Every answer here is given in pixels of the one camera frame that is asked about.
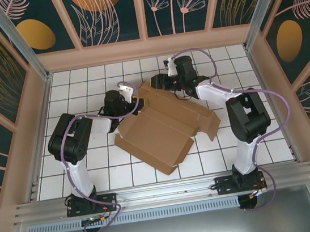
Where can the brown cardboard paper box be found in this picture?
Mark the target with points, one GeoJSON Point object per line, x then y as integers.
{"type": "Point", "coordinates": [157, 133]}

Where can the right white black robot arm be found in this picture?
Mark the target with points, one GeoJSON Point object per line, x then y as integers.
{"type": "Point", "coordinates": [248, 118]}

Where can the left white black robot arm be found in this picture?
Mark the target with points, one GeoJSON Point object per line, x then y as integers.
{"type": "Point", "coordinates": [67, 142]}

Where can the small green circuit board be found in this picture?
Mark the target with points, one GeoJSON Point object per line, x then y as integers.
{"type": "Point", "coordinates": [93, 220]}

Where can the yellow power connector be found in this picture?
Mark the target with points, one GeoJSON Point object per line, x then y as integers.
{"type": "Point", "coordinates": [253, 195]}

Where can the aluminium side rail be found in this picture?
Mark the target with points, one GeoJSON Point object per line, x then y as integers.
{"type": "Point", "coordinates": [44, 107]}

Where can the aluminium mounting rail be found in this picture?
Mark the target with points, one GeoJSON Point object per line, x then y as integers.
{"type": "Point", "coordinates": [164, 190]}

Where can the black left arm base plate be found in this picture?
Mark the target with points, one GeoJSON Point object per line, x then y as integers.
{"type": "Point", "coordinates": [110, 197]}

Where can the aluminium frame post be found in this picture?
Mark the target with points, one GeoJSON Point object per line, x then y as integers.
{"type": "Point", "coordinates": [19, 39]}
{"type": "Point", "coordinates": [261, 7]}

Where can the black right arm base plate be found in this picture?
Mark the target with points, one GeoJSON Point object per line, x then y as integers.
{"type": "Point", "coordinates": [224, 185]}

